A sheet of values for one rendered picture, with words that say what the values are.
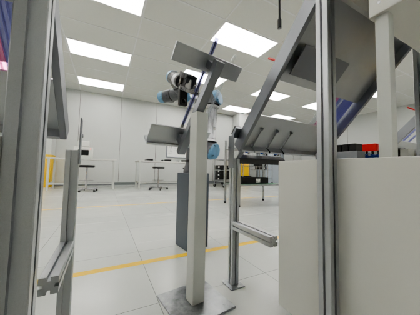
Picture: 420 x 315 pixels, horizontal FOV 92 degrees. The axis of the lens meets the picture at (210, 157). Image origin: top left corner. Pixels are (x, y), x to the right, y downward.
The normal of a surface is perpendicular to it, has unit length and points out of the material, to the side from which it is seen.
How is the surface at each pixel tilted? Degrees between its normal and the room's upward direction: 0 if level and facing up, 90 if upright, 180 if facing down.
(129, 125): 90
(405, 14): 180
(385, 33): 90
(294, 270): 90
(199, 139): 90
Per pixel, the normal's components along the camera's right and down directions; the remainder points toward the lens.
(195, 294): 0.57, -0.04
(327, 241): -0.89, -0.04
